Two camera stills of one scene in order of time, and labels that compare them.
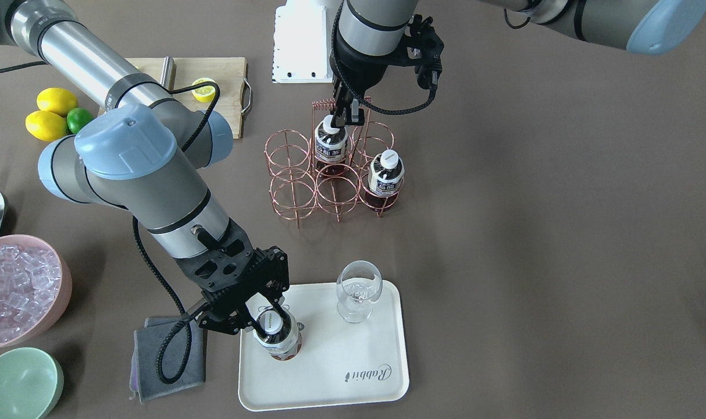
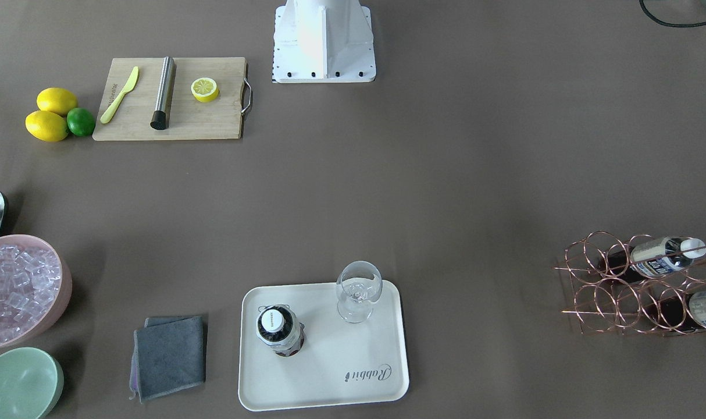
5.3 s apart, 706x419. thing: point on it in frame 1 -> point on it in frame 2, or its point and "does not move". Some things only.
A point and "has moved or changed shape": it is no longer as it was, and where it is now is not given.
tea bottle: [331, 148] -> [655, 258]
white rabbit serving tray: [339, 364] does not move
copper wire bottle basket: [338, 170] -> [666, 286]
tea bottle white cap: [271, 321] has moved or changed shape
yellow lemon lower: [46, 125] does not move
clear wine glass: [359, 284] does not move
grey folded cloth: [145, 380] does not move
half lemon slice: [204, 93] does not move
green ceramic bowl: [24, 383] does not move
